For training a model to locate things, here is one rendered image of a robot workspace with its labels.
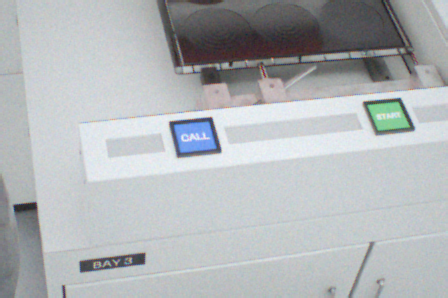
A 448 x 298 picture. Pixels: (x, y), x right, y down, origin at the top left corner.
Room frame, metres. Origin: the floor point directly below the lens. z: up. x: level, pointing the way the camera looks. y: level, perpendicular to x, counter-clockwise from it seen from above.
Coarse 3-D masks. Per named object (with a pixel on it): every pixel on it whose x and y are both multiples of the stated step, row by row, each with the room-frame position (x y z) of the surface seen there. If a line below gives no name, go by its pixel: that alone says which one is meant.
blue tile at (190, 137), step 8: (176, 128) 0.71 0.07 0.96; (184, 128) 0.71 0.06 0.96; (192, 128) 0.72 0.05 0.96; (200, 128) 0.72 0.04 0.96; (208, 128) 0.72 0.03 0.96; (176, 136) 0.70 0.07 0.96; (184, 136) 0.70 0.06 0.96; (192, 136) 0.70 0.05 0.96; (200, 136) 0.71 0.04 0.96; (208, 136) 0.71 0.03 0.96; (184, 144) 0.69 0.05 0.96; (192, 144) 0.69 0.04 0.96; (200, 144) 0.69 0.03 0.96; (208, 144) 0.69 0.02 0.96; (184, 152) 0.68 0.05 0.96
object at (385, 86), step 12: (360, 84) 0.93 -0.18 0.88; (372, 84) 0.93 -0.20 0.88; (384, 84) 0.94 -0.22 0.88; (396, 84) 0.94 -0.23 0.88; (408, 84) 0.95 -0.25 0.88; (240, 96) 0.86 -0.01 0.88; (252, 96) 0.87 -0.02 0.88; (288, 96) 0.88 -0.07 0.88; (300, 96) 0.88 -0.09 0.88; (312, 96) 0.89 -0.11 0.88; (324, 96) 0.89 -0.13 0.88
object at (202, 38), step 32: (192, 0) 1.03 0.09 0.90; (224, 0) 1.05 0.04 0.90; (256, 0) 1.06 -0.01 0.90; (288, 0) 1.07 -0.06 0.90; (320, 0) 1.08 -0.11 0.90; (352, 0) 1.10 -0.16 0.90; (192, 32) 0.96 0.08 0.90; (224, 32) 0.97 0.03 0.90; (256, 32) 0.98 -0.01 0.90; (288, 32) 1.00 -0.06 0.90; (320, 32) 1.01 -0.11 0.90; (352, 32) 1.02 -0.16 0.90; (384, 32) 1.03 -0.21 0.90
